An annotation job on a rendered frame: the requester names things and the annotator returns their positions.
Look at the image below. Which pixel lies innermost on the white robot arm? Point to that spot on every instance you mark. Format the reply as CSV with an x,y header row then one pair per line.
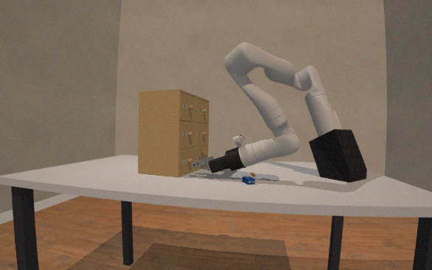
x,y
244,58

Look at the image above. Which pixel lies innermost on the small tan wooden chest of drawers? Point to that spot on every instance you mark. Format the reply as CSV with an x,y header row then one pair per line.
x,y
159,132

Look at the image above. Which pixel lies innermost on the brown wooden drawer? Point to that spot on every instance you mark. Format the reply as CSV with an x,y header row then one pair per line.
x,y
202,110
187,133
201,134
201,153
188,107
186,157

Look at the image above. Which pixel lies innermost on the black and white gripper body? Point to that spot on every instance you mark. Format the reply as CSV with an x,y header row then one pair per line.
x,y
240,157

